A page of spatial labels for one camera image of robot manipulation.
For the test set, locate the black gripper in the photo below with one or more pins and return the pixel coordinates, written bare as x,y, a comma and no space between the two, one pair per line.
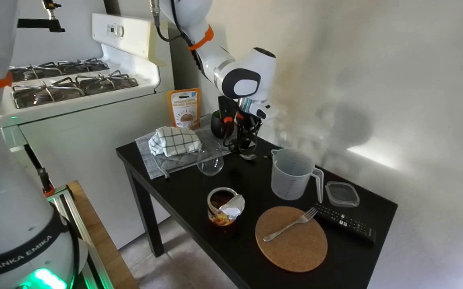
240,114

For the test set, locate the silver metal fork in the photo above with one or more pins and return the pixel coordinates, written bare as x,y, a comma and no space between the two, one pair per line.
289,225

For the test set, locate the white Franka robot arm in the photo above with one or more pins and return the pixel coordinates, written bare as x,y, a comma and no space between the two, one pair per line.
241,69

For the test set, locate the clear glass jar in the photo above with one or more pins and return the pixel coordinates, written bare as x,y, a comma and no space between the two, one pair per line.
211,167

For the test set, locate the silver metal spoon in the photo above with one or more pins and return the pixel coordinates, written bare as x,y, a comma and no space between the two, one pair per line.
248,157

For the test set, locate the dark mug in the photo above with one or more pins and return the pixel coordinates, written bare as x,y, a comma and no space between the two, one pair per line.
215,125

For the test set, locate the translucent plastic measuring jug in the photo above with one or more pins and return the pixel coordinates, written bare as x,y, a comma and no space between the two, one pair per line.
289,177

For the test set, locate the orange food packet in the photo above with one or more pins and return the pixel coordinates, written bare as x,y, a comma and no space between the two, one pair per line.
183,109

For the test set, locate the white checked dish towel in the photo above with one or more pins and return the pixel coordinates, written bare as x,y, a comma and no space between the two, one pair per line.
175,140

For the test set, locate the plastic container with lid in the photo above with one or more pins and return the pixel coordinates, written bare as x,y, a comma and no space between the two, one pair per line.
342,194

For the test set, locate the round cork mat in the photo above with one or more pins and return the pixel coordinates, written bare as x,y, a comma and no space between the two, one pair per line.
296,250

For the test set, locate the black remote control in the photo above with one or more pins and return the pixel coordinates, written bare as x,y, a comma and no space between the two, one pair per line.
346,225

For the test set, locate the black stove burner grate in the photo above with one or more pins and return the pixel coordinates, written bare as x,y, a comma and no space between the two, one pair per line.
80,66
43,95
108,82
31,72

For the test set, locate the white gas stove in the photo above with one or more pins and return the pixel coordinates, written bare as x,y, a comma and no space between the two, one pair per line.
92,138

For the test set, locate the wooden cart top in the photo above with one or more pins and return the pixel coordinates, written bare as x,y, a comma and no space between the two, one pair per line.
100,234

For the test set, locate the black pole with orange clamp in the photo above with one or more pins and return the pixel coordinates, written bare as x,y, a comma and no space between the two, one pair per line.
37,165

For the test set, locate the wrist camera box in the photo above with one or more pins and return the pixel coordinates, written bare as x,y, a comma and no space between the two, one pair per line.
262,109

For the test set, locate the aluminium profile mount frame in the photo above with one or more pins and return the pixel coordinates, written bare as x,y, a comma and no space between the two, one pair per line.
80,234

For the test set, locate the black camera stand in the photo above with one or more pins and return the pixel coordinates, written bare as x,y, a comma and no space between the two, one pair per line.
40,22

